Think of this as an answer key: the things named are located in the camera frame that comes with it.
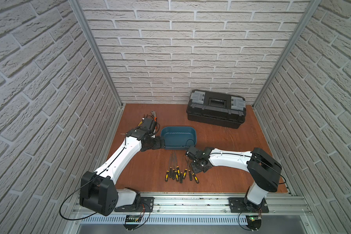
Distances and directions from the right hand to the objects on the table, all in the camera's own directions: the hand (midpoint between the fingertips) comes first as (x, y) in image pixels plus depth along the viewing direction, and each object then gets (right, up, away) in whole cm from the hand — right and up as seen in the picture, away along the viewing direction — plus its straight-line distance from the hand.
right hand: (197, 168), depth 87 cm
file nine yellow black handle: (-2, -4, -5) cm, 7 cm away
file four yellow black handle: (-13, -1, -3) cm, 14 cm away
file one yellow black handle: (-19, -3, -5) cm, 19 cm away
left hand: (-23, +16, -5) cm, 28 cm away
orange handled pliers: (-32, +34, +26) cm, 54 cm away
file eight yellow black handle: (-5, -3, -4) cm, 7 cm away
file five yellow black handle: (-12, -1, -2) cm, 12 cm away
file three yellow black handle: (-15, 0, -2) cm, 15 cm away
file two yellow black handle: (-17, 0, -2) cm, 17 cm away
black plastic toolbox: (+14, +37, +9) cm, 40 cm away
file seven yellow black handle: (-8, -2, -4) cm, 9 cm away
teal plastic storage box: (-12, +17, +15) cm, 25 cm away
